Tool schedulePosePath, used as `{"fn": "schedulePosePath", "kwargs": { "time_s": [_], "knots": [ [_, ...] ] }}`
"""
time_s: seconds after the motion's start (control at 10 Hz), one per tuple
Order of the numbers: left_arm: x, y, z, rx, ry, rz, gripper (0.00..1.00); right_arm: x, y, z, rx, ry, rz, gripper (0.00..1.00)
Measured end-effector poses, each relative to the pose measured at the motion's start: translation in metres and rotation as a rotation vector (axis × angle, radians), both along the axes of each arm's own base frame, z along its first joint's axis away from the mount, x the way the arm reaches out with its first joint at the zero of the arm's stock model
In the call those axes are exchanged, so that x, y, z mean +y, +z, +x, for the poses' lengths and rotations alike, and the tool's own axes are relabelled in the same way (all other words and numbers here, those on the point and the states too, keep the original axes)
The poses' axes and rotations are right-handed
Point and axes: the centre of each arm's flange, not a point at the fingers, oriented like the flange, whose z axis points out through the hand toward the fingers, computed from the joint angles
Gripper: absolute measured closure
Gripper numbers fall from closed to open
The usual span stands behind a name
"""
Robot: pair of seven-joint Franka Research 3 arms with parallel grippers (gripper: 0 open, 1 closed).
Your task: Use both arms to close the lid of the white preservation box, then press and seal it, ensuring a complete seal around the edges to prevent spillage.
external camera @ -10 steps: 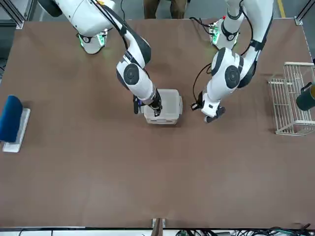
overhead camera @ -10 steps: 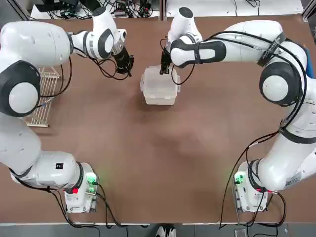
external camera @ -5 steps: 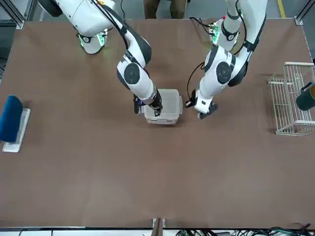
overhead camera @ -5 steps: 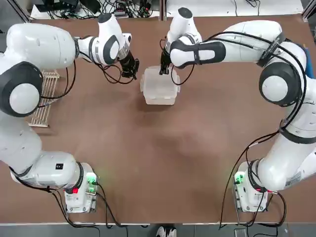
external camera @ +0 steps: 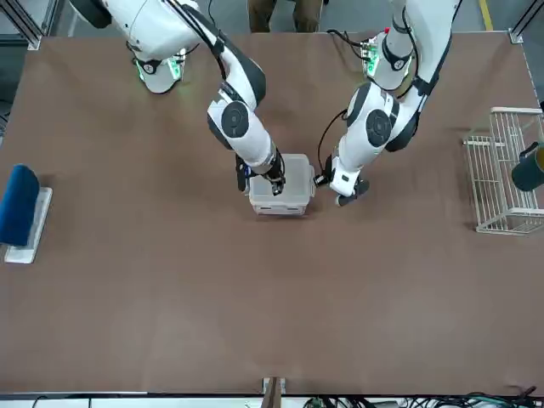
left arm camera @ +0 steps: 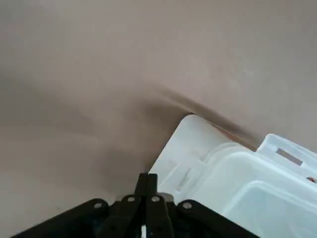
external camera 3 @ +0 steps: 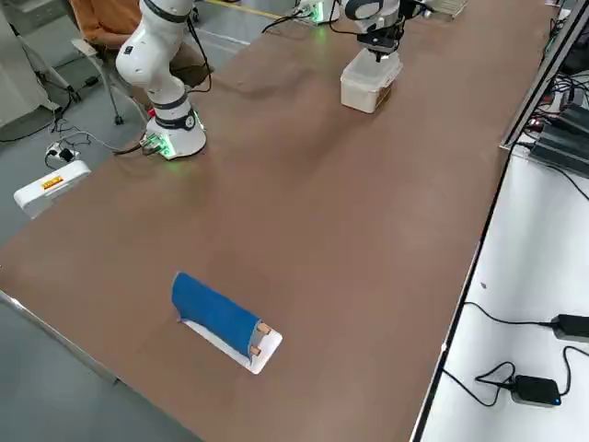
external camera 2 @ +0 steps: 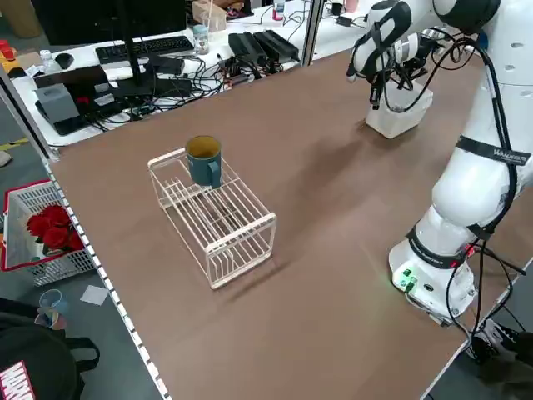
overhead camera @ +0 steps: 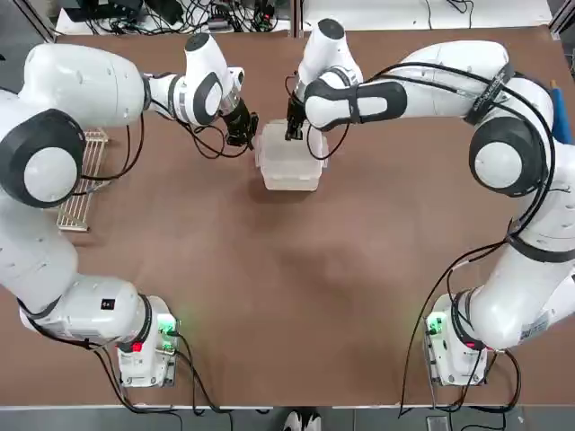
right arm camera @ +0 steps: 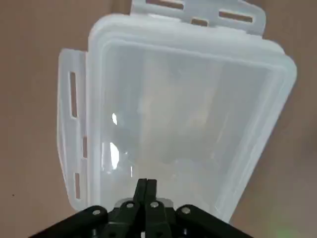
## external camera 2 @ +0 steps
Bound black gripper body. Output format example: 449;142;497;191
402;39;433;81

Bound white plastic preservation box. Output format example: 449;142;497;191
365;81;434;140

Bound cardboard box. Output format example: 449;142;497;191
190;0;228;33

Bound flat black box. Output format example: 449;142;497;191
32;65;112;91

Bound black power brick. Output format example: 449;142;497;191
252;29;300;62
227;32;267;64

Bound clear jar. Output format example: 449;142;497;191
192;23;211;55

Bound teal mug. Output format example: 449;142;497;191
185;135;222;189

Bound black keyboard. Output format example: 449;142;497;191
94;35;196;66

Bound black monitor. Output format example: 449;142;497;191
31;0;192;99

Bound white paper sheet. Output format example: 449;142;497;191
79;285;110;307

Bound red roses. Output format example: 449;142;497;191
25;203;84;258

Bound red plastic object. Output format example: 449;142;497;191
0;39;18;63

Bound red-rimmed white basket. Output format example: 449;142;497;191
0;178;99;288

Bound clear plastic cup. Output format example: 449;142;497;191
35;288;70;330

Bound black backpack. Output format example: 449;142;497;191
0;298;101;400

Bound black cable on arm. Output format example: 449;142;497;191
368;18;521;251

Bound aluminium frame post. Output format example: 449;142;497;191
301;0;324;68

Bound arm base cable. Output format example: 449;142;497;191
447;239;530;363

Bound white wire rack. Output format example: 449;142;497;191
147;145;278;292

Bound aluminium table edge rail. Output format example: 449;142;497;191
45;160;172;400

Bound aluminium corner post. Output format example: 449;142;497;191
0;66;62;164

